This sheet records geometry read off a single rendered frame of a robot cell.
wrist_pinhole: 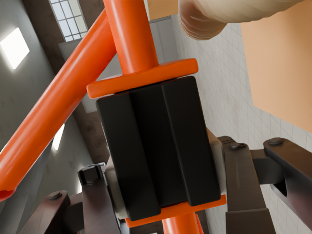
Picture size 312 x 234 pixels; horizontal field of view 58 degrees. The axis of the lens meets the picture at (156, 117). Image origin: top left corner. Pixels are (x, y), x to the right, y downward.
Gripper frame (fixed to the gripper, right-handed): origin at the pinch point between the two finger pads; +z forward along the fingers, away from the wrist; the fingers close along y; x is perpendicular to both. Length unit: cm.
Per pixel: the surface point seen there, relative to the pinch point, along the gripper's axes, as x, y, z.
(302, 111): -1.4, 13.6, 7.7
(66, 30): 153, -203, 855
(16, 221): -182, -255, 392
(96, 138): -216, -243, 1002
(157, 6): 42, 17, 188
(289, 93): 0.1, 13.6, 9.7
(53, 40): 137, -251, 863
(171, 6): 40, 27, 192
